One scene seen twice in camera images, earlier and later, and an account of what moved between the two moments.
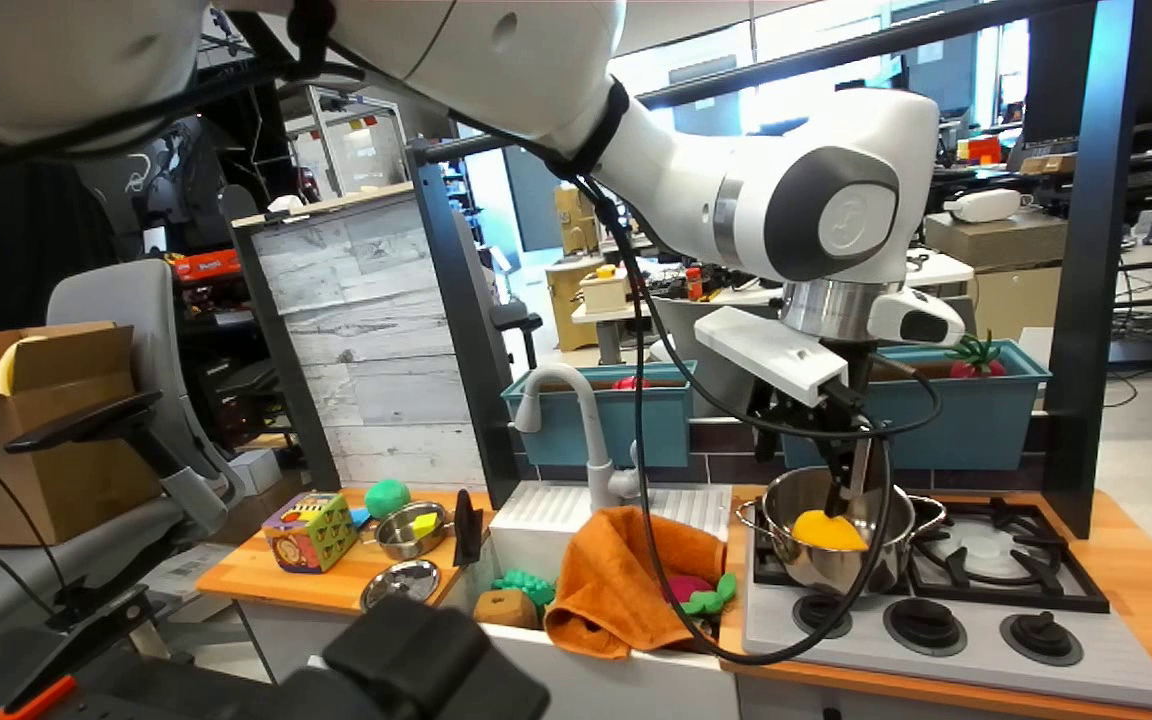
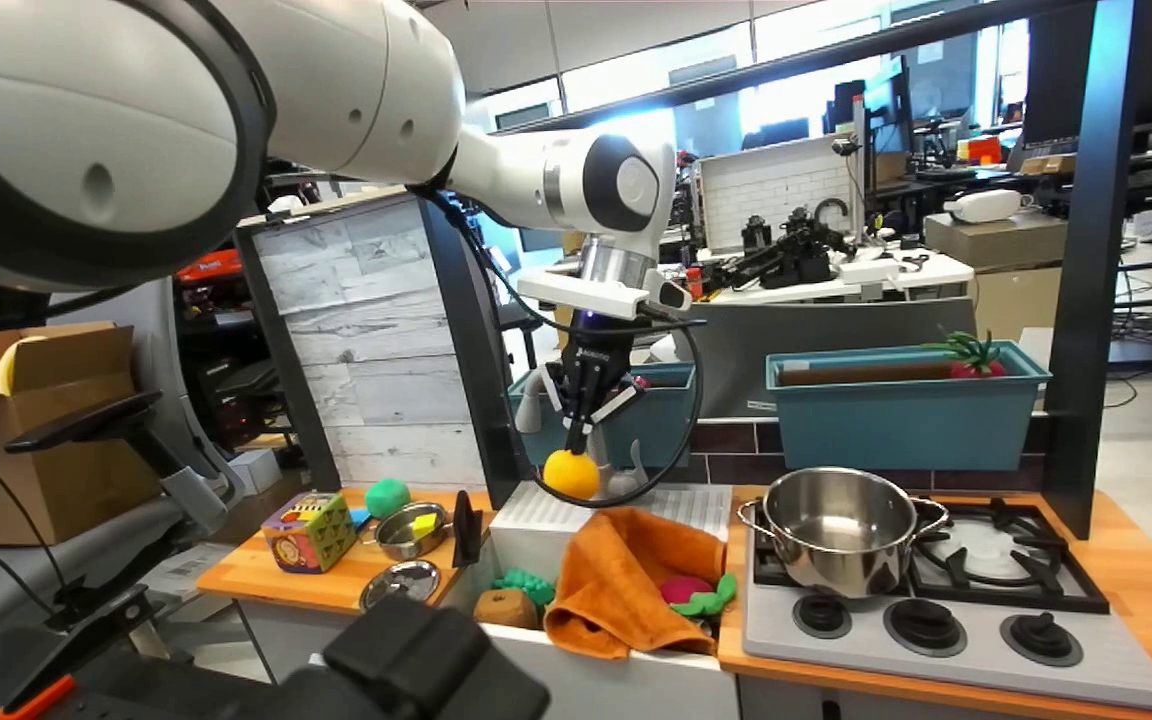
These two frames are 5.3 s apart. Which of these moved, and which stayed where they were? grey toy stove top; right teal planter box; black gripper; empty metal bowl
Moved: black gripper
Stayed: empty metal bowl; grey toy stove top; right teal planter box
